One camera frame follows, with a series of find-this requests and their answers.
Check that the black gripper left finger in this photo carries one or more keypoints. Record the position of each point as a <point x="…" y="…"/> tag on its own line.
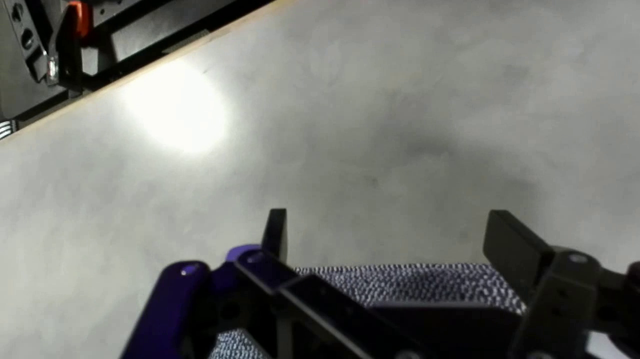
<point x="200" y="312"/>

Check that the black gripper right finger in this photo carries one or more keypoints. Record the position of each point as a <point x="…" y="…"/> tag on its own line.
<point x="573" y="300"/>

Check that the blue striped towel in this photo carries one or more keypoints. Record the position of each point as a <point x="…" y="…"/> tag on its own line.
<point x="406" y="283"/>

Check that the gray equipment box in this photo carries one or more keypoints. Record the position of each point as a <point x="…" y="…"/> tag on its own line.
<point x="20" y="61"/>

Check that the orange clamp part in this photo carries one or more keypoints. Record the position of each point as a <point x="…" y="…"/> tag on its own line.
<point x="79" y="19"/>

